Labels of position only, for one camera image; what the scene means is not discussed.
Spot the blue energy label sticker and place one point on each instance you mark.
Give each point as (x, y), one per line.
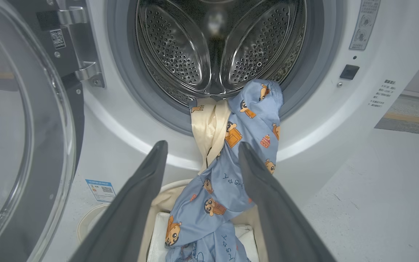
(101, 190)

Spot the stainless steel washer drum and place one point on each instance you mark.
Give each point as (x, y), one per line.
(173, 47)

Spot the small QR code sticker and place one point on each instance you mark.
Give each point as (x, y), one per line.
(58, 39)

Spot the blue cartoon-print garment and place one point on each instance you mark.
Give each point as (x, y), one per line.
(224, 189)

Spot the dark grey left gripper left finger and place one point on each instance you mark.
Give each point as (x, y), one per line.
(126, 218)

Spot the white front-load washing machine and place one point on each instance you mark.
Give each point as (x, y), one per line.
(322, 120)

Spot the black door latch socket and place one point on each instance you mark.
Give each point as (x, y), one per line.
(349, 72)

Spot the washing machine glass door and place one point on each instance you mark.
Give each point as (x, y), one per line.
(20, 127)

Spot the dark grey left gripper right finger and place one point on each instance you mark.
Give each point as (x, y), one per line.
(282, 222)

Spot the cream canvas laundry basket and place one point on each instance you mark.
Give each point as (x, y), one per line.
(91, 222)

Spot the metal door hinge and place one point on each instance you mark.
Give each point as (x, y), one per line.
(82, 43)

